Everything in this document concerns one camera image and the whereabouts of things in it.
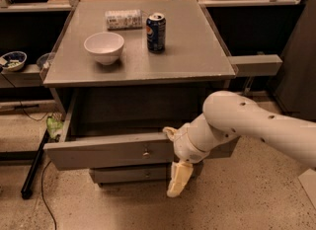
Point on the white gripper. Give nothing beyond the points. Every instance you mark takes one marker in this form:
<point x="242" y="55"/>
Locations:
<point x="185" y="147"/>

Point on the grey top drawer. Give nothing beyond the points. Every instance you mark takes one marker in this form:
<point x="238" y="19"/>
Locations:
<point x="123" y="126"/>

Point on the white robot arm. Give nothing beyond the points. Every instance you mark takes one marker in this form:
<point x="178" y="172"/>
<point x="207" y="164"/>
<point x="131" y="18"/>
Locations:
<point x="226" y="116"/>

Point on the grey drawer cabinet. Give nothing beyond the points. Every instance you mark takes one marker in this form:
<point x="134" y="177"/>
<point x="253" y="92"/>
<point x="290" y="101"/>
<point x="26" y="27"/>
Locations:
<point x="193" y="56"/>

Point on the grey side shelf beam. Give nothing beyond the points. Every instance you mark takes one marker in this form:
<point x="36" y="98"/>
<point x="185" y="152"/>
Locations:
<point x="256" y="65"/>

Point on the green snack bag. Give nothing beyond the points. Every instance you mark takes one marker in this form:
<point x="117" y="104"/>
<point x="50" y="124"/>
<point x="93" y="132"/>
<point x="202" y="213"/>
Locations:
<point x="54" y="127"/>

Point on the white ceramic bowl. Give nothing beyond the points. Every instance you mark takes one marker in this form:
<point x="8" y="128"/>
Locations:
<point x="105" y="47"/>

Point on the blue pepsi can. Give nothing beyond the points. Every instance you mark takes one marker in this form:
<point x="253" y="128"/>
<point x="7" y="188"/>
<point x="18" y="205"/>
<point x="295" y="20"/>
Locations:
<point x="156" y="32"/>

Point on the lying silver can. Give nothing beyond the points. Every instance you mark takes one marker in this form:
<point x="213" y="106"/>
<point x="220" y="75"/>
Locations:
<point x="123" y="19"/>

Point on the black table leg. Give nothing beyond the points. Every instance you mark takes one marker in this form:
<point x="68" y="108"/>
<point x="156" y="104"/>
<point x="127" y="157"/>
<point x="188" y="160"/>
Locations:
<point x="26" y="190"/>

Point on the small glass bowl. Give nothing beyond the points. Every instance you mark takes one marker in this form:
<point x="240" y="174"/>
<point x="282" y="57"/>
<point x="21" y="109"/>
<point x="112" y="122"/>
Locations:
<point x="45" y="60"/>

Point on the left grey shelf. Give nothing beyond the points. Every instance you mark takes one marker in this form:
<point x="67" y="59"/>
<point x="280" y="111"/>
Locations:
<point x="28" y="76"/>

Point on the blue patterned bowl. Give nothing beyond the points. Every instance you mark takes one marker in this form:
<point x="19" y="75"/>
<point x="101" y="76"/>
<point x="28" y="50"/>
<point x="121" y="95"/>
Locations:
<point x="13" y="61"/>

